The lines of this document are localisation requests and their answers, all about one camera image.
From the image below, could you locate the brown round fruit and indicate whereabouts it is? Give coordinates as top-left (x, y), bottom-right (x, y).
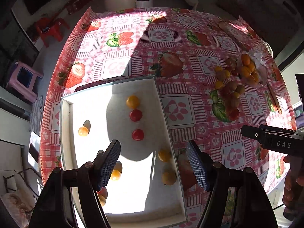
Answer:
top-left (161, 170), bottom-right (177, 186)

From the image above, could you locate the yellow cherry tomato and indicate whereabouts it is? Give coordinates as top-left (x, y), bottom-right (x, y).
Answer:
top-left (126, 95), bottom-right (140, 110)

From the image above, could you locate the right hand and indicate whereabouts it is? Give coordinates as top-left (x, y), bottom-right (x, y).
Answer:
top-left (282, 155), bottom-right (303, 221)

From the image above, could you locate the white tray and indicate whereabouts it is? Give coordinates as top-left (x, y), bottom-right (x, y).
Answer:
top-left (60, 77), bottom-right (187, 227)

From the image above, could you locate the red tomato on tray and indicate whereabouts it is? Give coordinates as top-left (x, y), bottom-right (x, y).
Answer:
top-left (132, 129), bottom-right (144, 141)
top-left (129, 109), bottom-right (143, 122)

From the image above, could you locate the white crumpled tissue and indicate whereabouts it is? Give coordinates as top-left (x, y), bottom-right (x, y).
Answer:
top-left (248, 50), bottom-right (266, 67)

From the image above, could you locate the brown kiwi berry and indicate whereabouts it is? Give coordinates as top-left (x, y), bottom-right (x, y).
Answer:
top-left (229, 97), bottom-right (241, 108)

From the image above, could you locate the glass fruit bowl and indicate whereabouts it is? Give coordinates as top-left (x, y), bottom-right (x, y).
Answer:
top-left (237, 51), bottom-right (267, 88)

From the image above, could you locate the orange kumquat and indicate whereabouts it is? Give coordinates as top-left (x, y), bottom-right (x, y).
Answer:
top-left (241, 54), bottom-right (251, 67)

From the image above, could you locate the wooden stick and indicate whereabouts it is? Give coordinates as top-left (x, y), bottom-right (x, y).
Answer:
top-left (218, 21), bottom-right (282, 114)

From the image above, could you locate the pink strawberry tablecloth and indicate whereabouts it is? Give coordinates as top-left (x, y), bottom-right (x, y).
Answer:
top-left (40, 8), bottom-right (296, 192)

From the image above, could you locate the pink plastic stool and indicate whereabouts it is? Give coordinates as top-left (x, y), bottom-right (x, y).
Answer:
top-left (6, 61), bottom-right (44, 103)

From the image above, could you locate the red plastic chair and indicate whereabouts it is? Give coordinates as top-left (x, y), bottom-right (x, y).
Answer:
top-left (34, 17), bottom-right (70, 47)

